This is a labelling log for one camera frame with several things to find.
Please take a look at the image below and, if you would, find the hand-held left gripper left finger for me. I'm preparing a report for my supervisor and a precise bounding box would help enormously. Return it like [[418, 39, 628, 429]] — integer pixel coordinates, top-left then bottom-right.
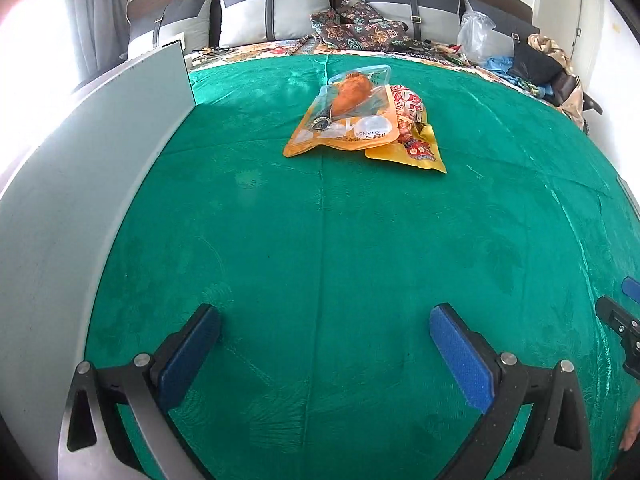
[[57, 302, 222, 480]]

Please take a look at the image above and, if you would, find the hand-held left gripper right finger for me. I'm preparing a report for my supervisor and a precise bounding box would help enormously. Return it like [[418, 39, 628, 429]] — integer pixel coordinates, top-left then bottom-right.
[[429, 302, 593, 480]]

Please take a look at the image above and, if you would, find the yellow snack packet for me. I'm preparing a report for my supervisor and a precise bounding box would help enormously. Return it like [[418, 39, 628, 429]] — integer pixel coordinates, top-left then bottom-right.
[[364, 120, 447, 175]]

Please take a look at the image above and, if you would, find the red printed candy packet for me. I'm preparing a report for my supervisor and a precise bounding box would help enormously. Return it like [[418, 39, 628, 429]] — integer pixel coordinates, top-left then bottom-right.
[[387, 84, 431, 153]]

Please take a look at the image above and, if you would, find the clear orange drumstick packet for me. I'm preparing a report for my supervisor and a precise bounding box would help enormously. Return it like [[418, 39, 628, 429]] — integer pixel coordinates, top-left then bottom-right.
[[283, 65, 399, 158]]

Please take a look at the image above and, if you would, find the person's right hand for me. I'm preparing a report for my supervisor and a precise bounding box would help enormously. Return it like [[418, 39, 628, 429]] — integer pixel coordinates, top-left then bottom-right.
[[620, 399, 640, 453]]

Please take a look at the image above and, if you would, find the grey board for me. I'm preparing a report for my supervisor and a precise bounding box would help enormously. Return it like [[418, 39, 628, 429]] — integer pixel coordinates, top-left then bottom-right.
[[0, 40, 198, 480], [616, 174, 640, 213]]

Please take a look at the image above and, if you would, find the green velvet blanket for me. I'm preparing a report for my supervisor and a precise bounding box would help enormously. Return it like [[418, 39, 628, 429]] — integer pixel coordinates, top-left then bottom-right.
[[82, 52, 640, 480]]

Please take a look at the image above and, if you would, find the black bag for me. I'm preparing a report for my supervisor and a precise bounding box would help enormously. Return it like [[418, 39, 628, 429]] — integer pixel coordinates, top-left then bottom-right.
[[510, 39, 565, 87]]

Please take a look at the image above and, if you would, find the pile of clothes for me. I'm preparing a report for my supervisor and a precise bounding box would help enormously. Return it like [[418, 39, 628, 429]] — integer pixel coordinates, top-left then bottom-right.
[[526, 33, 587, 122]]

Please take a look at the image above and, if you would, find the blue cloth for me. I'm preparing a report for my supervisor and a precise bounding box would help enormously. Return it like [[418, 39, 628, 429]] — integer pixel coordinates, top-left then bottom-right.
[[481, 55, 522, 80]]

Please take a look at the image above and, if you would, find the grey two-tone headboard cushion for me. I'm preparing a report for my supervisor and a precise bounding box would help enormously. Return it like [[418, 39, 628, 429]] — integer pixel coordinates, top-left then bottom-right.
[[462, 0, 542, 56], [218, 0, 334, 52], [347, 0, 462, 42], [126, 0, 216, 59]]

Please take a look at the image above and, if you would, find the clear plastic bag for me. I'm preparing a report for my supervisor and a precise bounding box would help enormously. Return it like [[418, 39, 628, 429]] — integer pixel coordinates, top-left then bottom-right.
[[456, 10, 497, 64]]

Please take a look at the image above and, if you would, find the floral bedsheet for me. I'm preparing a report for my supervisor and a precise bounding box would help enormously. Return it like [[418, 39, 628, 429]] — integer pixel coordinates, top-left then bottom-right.
[[184, 35, 563, 107]]

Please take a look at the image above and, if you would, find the dark patterned pillow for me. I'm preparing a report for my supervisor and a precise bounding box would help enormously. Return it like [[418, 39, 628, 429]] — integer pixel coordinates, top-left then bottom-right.
[[309, 10, 353, 42], [335, 0, 412, 53]]

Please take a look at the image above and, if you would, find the grey curtain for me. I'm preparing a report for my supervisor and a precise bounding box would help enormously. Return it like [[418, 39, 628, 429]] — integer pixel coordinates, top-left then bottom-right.
[[52, 0, 132, 83]]

